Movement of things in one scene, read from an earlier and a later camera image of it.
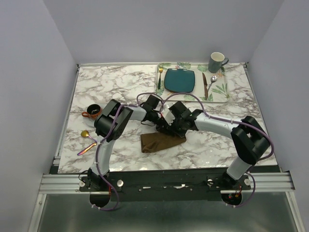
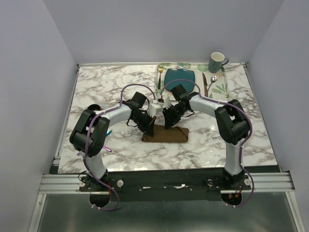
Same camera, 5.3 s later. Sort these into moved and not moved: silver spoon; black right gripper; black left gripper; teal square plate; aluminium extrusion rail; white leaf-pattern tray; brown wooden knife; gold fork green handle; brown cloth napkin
Moved: black left gripper; black right gripper; brown cloth napkin
Not moved: silver spoon; white leaf-pattern tray; aluminium extrusion rail; brown wooden knife; gold fork green handle; teal square plate
